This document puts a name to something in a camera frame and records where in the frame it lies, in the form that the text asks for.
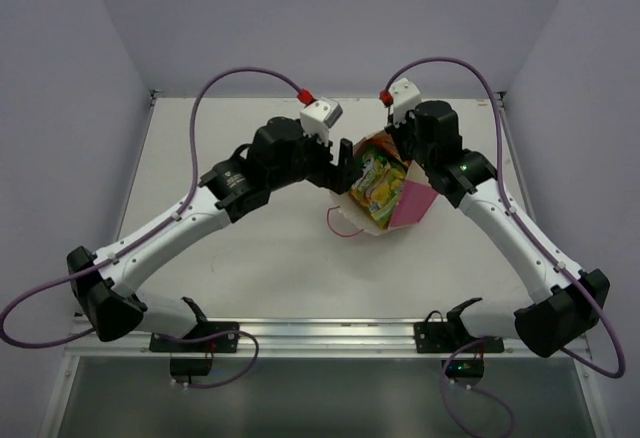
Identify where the aluminium front rail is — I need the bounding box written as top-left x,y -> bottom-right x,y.
64,318 -> 591,358

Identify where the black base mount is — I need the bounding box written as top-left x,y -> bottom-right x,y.
413,298 -> 505,386
149,321 -> 240,389

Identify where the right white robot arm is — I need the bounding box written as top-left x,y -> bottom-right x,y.
386,100 -> 610,358

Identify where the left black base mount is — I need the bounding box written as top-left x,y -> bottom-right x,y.
149,321 -> 240,389

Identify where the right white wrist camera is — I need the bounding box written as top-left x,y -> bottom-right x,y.
389,78 -> 422,127

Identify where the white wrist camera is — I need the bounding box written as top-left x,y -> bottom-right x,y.
299,97 -> 343,147
389,78 -> 422,127

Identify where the pink and white paper bag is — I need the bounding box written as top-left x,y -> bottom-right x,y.
326,131 -> 438,238

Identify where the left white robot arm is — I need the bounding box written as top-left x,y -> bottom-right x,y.
67,117 -> 362,351

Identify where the green yellow snack packet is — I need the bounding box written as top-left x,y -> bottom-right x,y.
349,141 -> 408,230

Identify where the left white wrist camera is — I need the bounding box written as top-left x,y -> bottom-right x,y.
299,97 -> 343,147

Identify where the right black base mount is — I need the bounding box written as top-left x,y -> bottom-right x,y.
413,298 -> 505,386

